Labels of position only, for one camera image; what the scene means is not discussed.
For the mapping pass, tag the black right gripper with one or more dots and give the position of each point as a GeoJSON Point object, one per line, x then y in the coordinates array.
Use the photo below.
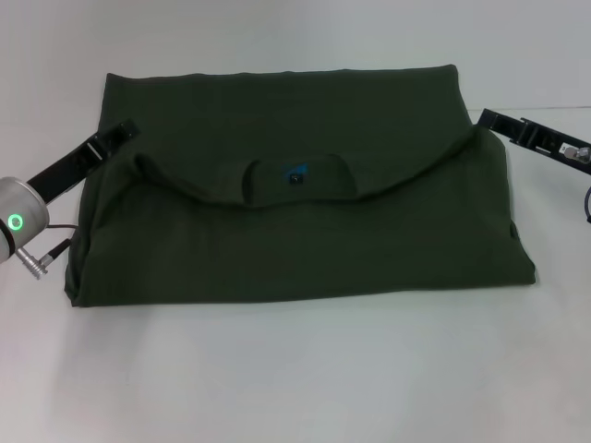
{"type": "Point", "coordinates": [554, 145]}

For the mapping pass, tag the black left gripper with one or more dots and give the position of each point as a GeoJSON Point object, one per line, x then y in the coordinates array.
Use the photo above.
{"type": "Point", "coordinates": [64, 168]}

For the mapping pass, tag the dark green FREE t-shirt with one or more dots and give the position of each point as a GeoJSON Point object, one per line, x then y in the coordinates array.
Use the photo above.
{"type": "Point", "coordinates": [295, 231]}

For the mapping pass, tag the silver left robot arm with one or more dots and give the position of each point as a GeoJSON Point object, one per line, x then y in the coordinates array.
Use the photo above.
{"type": "Point", "coordinates": [20, 217]}

